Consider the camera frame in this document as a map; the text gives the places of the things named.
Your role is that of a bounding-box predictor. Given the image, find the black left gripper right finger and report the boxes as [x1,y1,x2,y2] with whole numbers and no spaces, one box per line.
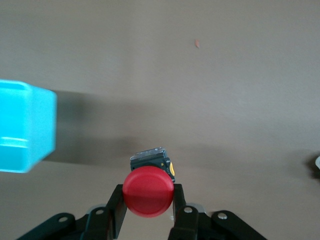
[168,183,269,240]

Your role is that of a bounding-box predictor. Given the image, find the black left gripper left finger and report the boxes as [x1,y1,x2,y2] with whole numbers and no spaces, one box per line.
[14,183,129,240]

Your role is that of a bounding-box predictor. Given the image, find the red emergency stop button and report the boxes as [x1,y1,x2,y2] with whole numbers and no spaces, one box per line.
[122,146,178,218]

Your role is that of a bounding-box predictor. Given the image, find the turquoise plastic bin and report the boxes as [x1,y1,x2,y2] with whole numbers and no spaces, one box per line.
[0,79,58,174]

